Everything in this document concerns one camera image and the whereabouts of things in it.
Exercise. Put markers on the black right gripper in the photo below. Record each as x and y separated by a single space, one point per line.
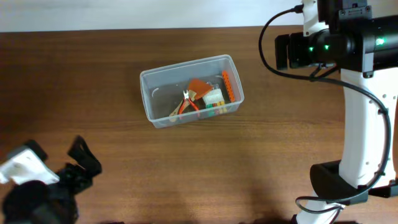
282 51

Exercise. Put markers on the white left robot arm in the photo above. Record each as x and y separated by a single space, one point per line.
40 195

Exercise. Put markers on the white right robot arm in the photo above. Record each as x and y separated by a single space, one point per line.
344 37

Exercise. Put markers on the clear pack of coloured plugs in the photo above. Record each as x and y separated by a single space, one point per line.
213 99

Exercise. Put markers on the orange handled pliers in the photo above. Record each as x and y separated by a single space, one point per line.
187 101

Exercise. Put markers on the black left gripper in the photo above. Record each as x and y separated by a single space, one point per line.
69 175

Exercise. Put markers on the orange scraper with wooden handle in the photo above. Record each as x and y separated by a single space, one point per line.
198 89

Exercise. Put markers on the clear plastic container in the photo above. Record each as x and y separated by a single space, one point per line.
158 85

